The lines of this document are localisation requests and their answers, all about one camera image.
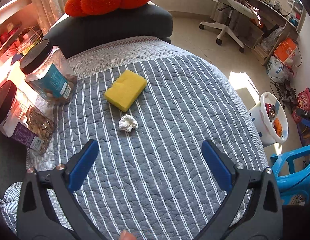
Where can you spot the white storage shelf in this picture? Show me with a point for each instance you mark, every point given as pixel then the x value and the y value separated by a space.
pixel 10 30

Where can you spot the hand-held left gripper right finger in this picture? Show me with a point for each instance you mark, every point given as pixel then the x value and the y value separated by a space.
pixel 216 165

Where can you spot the blue plastic stool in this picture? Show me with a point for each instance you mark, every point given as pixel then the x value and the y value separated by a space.
pixel 292 175

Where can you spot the white tissue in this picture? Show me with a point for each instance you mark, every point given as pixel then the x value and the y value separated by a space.
pixel 128 123

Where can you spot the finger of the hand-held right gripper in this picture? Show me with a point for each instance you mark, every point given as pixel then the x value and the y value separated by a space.
pixel 308 123
pixel 305 113

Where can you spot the plastic jar with purple label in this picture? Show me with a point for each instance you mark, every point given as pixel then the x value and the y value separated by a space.
pixel 22 127

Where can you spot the sheer patterned curtain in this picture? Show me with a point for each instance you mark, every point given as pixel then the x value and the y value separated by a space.
pixel 45 2

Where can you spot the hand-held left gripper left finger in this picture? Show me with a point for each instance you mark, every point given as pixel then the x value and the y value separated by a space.
pixel 82 165

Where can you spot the white plastic bin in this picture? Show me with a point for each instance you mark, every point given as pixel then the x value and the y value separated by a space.
pixel 260 120

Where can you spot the red drink can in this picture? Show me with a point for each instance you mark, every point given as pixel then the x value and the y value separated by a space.
pixel 272 112

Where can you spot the yellow sponge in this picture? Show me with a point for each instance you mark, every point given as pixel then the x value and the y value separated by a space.
pixel 125 90

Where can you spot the grey striped quilted blanket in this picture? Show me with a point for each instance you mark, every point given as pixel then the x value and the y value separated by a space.
pixel 170 130

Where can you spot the white plastic bag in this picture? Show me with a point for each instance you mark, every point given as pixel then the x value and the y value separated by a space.
pixel 276 68

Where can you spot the orange cardboard box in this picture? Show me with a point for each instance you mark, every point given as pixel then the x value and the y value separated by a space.
pixel 285 51

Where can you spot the wooden desk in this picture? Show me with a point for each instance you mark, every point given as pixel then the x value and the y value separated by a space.
pixel 270 7

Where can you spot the red shopping bag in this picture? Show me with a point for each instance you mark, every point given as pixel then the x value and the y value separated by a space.
pixel 305 97

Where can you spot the plastic jar with teal label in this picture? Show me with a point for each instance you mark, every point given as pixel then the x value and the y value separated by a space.
pixel 50 80

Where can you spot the orange peel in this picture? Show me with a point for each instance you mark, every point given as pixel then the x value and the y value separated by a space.
pixel 277 127

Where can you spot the person's left hand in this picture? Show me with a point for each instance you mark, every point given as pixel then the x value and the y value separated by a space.
pixel 127 235

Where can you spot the white office chair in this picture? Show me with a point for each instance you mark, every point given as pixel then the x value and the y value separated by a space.
pixel 227 30

